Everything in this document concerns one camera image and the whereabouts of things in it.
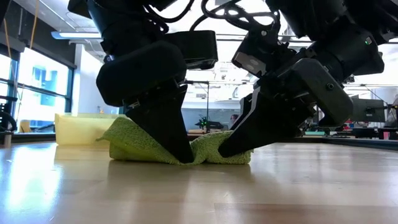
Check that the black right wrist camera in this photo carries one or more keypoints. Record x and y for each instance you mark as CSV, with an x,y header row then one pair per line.
x,y
261,53

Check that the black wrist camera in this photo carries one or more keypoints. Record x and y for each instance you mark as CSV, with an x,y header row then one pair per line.
x,y
196,49
261,53

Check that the yellow translucent plastic basket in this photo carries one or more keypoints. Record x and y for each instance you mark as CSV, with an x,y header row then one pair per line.
x,y
81,129

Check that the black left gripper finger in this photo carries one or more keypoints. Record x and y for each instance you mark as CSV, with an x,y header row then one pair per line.
x,y
168,124

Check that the black framed window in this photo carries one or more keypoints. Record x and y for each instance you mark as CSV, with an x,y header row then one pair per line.
x,y
43,93

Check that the person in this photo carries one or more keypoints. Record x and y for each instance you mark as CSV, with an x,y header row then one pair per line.
x,y
234,118

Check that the green microfiber towel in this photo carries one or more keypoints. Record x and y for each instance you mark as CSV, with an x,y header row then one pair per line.
x,y
140,143

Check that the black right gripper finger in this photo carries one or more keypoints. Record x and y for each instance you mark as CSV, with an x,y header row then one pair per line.
x,y
244,113
267,127

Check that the black metal gantry frame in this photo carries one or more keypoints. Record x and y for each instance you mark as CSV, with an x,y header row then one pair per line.
x,y
203,82

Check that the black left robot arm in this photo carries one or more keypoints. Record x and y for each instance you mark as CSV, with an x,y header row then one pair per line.
x,y
124,21

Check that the long ceiling light bar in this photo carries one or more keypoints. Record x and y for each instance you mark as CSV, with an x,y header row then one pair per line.
x,y
76,35

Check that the black background robot arm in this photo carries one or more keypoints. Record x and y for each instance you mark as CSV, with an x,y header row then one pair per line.
x,y
208,124

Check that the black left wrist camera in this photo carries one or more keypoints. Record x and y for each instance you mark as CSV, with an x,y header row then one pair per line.
x,y
196,49

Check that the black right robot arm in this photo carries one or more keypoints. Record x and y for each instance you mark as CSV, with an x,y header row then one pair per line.
x,y
342,31

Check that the black computer monitor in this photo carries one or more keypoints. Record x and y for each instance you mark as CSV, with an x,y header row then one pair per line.
x,y
368,110

